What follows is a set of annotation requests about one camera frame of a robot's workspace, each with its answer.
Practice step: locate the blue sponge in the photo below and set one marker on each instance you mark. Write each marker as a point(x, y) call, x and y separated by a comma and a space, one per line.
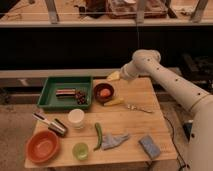
point(149, 146)

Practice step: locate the green translucent cup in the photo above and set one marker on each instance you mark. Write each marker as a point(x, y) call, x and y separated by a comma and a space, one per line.
point(80, 151)

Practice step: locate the white paper cup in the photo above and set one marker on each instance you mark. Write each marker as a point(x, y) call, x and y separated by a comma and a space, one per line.
point(76, 118)

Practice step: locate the metal fork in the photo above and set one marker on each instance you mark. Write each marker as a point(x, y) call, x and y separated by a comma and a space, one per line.
point(133, 107)

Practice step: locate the striped bar in tray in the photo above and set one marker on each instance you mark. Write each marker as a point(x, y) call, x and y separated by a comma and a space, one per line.
point(65, 93)

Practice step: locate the orange plastic bowl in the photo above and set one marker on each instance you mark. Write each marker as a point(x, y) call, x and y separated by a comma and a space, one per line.
point(42, 146)

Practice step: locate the dark red bowl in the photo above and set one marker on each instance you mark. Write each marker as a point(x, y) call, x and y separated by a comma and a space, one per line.
point(97, 90)

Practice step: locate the orange fruit in bowl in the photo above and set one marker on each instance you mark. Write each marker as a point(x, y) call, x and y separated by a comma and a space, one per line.
point(105, 93)

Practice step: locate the grey crumpled cloth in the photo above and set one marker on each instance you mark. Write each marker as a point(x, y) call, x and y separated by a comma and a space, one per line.
point(110, 141)

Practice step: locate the green plastic tray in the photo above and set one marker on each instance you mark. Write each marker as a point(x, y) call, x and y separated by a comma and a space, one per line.
point(49, 101)

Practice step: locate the black and silver tool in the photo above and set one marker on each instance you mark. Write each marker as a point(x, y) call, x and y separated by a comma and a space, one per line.
point(56, 126)

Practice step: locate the yellow banana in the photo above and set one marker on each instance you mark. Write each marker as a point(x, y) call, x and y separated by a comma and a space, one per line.
point(113, 102)

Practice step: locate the green chili pepper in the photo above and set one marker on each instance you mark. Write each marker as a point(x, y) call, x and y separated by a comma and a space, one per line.
point(99, 135)

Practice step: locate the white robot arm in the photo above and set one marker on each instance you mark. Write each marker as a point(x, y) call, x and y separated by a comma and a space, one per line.
point(191, 97)

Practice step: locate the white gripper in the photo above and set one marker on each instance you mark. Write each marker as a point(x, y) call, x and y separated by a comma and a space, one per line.
point(127, 72)

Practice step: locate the dark grape bunch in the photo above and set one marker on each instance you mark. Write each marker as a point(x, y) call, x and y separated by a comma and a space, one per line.
point(80, 96)

